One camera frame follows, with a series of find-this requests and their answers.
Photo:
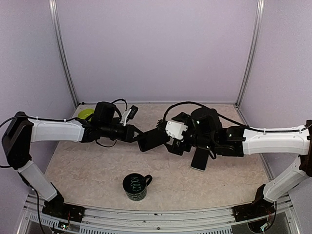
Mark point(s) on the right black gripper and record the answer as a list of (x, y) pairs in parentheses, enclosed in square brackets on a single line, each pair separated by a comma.
[(178, 147)]

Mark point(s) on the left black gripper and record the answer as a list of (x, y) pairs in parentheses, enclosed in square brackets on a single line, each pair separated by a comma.
[(128, 135)]

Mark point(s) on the black phone case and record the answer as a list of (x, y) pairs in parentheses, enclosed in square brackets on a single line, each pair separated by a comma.
[(152, 139)]

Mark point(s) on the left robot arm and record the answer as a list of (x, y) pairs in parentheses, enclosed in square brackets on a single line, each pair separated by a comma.
[(24, 130)]

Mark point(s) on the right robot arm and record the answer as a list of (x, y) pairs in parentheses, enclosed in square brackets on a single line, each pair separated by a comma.
[(241, 140)]

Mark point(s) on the silver edged black phone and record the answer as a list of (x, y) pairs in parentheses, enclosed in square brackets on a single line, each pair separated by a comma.
[(200, 158)]

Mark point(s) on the green plastic bowl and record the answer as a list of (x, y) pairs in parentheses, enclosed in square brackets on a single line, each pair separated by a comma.
[(85, 113)]

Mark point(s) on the black mug green print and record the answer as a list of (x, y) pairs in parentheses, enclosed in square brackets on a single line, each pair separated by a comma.
[(135, 186)]

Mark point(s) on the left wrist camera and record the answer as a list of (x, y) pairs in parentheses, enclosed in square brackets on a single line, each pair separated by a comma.
[(128, 115)]

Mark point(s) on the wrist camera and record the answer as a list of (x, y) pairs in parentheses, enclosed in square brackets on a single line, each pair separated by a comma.
[(172, 129), (128, 115)]

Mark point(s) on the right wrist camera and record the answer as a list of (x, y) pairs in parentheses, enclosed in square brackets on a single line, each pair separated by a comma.
[(172, 129)]

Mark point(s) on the right aluminium frame post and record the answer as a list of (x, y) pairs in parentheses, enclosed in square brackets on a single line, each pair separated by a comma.
[(252, 52)]

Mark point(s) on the aluminium frame post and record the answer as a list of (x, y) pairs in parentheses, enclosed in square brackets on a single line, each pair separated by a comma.
[(61, 50), (252, 52)]

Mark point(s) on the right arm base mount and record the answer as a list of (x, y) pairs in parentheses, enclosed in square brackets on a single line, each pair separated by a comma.
[(253, 210)]

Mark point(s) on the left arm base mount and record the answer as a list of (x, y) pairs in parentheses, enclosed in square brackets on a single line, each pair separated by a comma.
[(59, 209)]

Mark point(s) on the front aluminium rail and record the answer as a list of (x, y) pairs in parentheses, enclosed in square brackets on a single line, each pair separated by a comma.
[(97, 220)]

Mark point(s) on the left aluminium frame post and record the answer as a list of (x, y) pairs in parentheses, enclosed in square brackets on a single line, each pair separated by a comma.
[(61, 50)]

